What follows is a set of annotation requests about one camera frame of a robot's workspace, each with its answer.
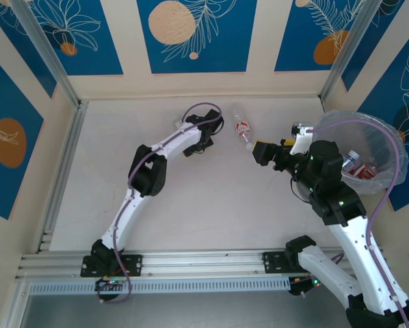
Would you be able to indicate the bin with clear plastic bag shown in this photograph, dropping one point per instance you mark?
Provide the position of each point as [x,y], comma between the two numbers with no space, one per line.
[362,140]

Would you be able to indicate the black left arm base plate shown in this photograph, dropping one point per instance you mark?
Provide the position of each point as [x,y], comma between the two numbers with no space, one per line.
[132,264]

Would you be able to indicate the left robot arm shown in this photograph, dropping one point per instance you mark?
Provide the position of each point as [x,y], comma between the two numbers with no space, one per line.
[122,218]

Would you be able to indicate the red cap bottle teal label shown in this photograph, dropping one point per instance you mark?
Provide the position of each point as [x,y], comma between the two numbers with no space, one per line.
[362,172]

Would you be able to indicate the aluminium frame post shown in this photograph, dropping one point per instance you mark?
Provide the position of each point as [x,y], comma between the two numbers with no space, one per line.
[347,48]
[44,48]

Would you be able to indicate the aluminium side rail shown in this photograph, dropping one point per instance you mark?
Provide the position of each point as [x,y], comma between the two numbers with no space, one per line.
[71,143]

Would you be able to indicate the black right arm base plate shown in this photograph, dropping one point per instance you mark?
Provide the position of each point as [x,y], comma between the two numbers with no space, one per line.
[274,261]

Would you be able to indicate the clear bottle red white label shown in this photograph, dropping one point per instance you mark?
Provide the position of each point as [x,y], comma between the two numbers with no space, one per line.
[242,127]

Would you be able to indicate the aluminium mounting rail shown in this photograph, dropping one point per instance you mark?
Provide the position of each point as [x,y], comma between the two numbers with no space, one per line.
[197,259]

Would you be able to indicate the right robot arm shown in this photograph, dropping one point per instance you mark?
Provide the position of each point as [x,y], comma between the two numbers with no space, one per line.
[358,253]

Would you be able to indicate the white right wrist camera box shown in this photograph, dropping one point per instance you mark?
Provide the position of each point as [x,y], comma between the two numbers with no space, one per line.
[302,140]

